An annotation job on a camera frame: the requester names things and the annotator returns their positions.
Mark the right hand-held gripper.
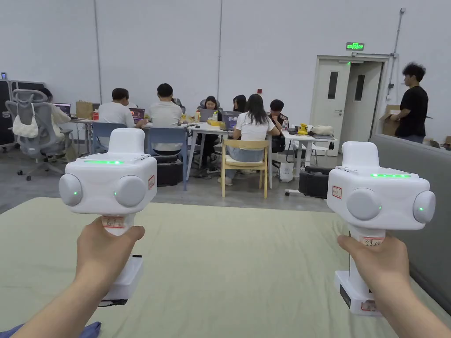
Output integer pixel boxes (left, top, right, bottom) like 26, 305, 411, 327
325, 141, 437, 317

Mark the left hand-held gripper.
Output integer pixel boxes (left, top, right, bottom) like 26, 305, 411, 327
58, 128, 159, 308

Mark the person's right forearm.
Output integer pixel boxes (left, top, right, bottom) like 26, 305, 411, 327
371, 281, 451, 338

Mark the person's left forearm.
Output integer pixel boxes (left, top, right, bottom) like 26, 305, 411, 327
14, 272, 106, 338

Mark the person's right hand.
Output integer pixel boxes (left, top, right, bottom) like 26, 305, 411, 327
336, 234, 412, 305

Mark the person's left hand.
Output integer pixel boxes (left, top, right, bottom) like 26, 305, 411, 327
75, 216, 145, 299

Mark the blue chair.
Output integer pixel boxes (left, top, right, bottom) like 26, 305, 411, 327
91, 122, 128, 155
146, 127, 189, 193

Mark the black box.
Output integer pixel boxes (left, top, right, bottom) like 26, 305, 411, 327
156, 158, 185, 188

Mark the white table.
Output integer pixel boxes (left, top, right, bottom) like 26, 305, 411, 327
52, 100, 155, 156
281, 123, 340, 179
185, 109, 283, 193

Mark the black wheeled case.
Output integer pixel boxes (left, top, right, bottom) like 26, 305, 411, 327
285, 165, 340, 200

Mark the cardboard carton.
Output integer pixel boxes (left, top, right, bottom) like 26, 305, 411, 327
379, 104, 403, 137

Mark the grey padded headboard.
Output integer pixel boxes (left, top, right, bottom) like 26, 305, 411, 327
368, 133, 451, 308

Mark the group of people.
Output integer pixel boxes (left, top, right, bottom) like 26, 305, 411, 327
35, 82, 290, 186

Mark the white double door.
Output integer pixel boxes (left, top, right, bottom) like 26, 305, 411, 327
314, 54, 389, 156

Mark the white bag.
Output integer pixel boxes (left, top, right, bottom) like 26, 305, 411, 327
280, 162, 295, 184

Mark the grey office chair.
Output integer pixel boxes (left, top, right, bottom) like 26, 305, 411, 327
5, 89, 74, 181

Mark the wooden chair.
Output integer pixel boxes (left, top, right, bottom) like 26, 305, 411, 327
221, 139, 270, 199

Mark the dark blue garment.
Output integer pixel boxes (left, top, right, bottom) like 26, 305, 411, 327
0, 322, 103, 338

